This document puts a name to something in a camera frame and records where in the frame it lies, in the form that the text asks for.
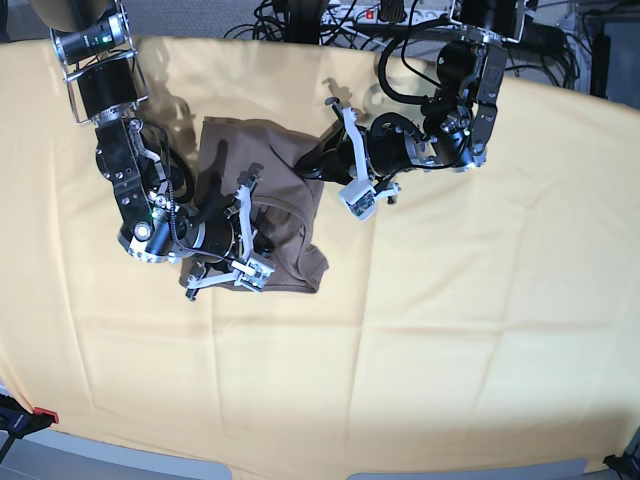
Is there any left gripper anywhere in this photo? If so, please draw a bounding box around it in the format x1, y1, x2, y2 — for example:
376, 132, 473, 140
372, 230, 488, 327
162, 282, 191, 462
294, 112, 425, 186

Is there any brown T-shirt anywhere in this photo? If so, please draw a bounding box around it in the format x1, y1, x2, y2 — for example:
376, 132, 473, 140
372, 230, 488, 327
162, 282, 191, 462
196, 117, 329, 294

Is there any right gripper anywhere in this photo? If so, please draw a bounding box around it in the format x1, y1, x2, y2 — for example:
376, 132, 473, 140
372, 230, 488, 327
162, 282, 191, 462
172, 173, 275, 263

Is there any table clamp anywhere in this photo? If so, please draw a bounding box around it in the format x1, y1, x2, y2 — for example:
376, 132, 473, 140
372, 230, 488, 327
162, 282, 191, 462
603, 449, 640, 480
1, 395, 59, 439

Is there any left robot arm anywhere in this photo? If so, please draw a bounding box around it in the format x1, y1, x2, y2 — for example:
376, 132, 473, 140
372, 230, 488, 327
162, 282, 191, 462
294, 1, 526, 189

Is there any left table clamp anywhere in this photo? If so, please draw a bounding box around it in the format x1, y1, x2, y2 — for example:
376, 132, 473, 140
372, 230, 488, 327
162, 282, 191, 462
1, 395, 59, 439

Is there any white power strip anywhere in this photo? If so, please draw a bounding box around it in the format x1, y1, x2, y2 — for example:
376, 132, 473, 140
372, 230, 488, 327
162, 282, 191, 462
321, 1, 449, 27

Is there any right table clamp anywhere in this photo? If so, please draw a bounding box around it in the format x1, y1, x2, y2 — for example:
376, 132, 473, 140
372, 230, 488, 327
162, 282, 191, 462
603, 449, 640, 480

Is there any yellow tablecloth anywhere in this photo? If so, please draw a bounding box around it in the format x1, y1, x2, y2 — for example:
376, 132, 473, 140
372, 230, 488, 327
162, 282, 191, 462
1, 41, 639, 479

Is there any black power adapter box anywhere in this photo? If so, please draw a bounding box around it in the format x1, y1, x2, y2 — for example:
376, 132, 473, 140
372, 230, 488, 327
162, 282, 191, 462
516, 21, 565, 56

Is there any black stand centre background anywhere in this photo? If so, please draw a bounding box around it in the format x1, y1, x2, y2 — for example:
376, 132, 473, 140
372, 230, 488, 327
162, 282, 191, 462
284, 0, 327, 45

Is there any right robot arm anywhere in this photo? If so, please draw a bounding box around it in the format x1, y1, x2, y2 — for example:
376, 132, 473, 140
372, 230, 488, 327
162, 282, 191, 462
31, 1, 255, 270

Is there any black post right background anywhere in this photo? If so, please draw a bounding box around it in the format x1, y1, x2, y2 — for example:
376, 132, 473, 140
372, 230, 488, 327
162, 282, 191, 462
590, 23, 611, 99

